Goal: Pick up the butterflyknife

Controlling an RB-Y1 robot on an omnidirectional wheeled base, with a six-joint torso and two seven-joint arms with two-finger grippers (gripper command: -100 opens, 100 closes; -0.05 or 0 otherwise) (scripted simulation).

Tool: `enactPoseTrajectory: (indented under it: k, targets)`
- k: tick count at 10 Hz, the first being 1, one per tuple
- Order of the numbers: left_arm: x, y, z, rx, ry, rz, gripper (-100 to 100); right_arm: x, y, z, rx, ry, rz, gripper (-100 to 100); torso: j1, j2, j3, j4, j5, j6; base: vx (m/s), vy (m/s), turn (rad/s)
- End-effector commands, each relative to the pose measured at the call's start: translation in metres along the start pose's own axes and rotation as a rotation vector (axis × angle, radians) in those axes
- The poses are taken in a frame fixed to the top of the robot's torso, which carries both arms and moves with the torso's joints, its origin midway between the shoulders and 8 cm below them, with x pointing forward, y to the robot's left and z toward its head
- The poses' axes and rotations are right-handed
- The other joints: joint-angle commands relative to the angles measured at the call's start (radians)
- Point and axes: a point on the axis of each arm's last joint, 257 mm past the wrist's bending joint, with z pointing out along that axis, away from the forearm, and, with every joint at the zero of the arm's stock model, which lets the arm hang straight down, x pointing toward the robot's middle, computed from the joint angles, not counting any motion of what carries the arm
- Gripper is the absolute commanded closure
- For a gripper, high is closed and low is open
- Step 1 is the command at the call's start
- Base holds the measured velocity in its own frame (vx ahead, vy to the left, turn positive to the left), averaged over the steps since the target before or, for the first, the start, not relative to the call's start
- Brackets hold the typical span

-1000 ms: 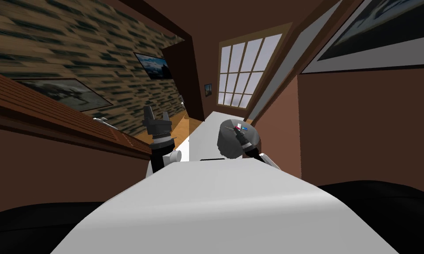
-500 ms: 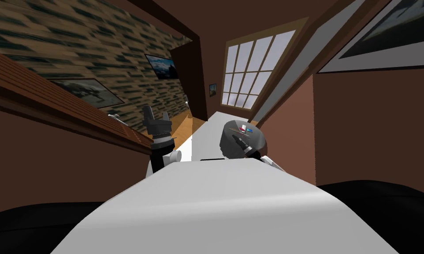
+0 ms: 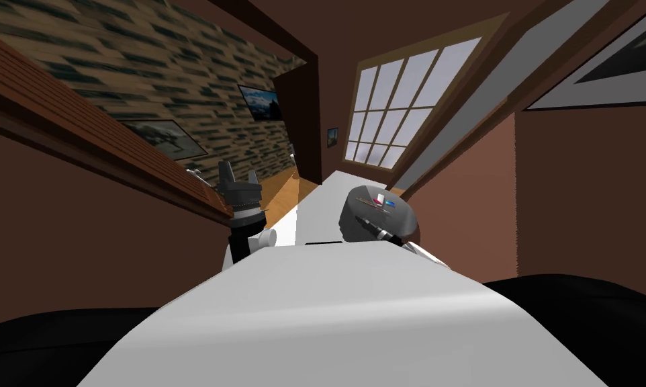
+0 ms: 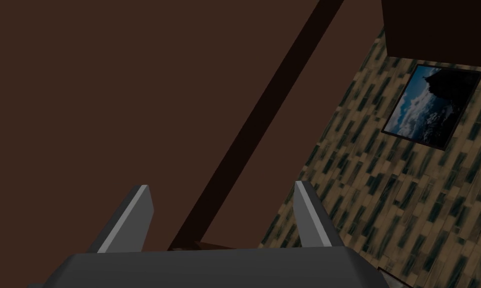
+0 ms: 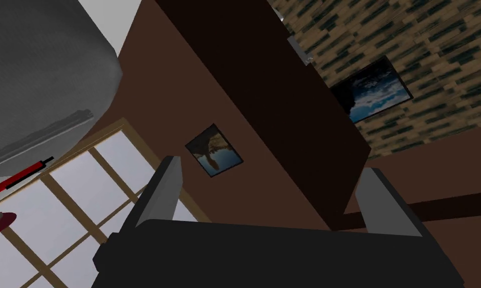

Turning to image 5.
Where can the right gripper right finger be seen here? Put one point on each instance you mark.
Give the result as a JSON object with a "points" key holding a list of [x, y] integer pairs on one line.
{"points": [[384, 208]]}

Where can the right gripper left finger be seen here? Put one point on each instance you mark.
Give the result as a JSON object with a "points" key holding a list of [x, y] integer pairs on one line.
{"points": [[162, 196]]}

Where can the framed tree and water picture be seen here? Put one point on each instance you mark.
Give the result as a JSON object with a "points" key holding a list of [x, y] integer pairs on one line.
{"points": [[214, 151]]}

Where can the framed blue sky picture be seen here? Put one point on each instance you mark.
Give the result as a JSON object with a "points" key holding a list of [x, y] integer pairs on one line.
{"points": [[378, 92]]}

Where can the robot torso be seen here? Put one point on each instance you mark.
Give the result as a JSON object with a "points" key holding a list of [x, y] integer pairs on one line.
{"points": [[36, 80]]}

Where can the wooden frame window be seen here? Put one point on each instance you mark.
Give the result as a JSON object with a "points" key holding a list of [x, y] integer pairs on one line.
{"points": [[56, 200]]}

